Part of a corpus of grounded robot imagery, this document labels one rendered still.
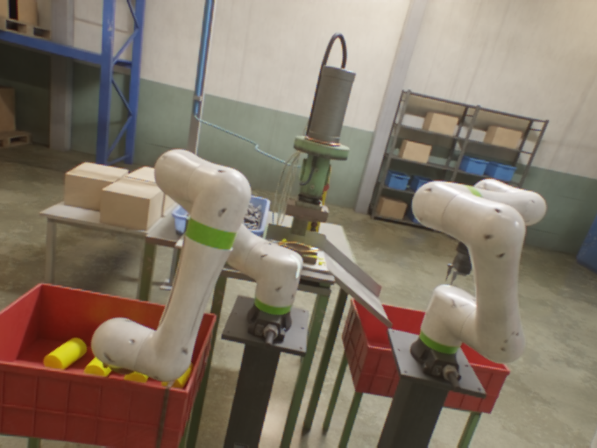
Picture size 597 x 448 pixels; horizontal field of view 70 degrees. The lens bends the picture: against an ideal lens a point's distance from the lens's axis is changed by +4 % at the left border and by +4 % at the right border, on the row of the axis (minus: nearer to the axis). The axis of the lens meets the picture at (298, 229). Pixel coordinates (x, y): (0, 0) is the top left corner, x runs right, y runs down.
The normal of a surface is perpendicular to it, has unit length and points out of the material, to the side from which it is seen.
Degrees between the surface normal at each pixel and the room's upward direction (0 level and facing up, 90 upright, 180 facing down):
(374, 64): 90
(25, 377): 90
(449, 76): 90
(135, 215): 90
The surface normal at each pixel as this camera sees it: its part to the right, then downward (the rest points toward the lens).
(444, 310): -0.81, -0.03
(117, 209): 0.03, 0.32
